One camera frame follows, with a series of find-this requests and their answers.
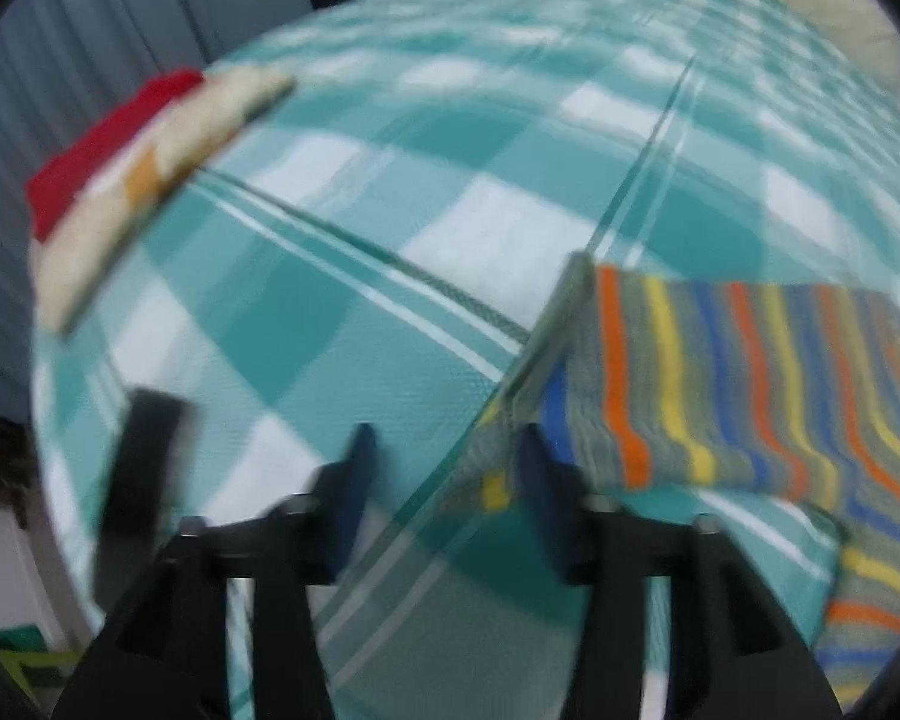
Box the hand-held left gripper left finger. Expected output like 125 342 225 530
51 424 380 720

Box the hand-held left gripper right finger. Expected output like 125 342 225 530
516 424 845 720

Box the multicolour striped small garment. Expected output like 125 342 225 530
450 255 900 707

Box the black flat object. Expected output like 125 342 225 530
94 388 200 605

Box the teal checked bed sheet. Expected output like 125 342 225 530
30 0 900 720

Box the green box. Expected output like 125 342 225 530
0 621 83 692

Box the beige folded printed cloth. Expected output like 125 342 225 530
34 64 298 335

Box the red folded cloth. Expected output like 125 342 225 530
26 69 205 241

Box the grey-blue curtain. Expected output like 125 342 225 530
0 0 317 428

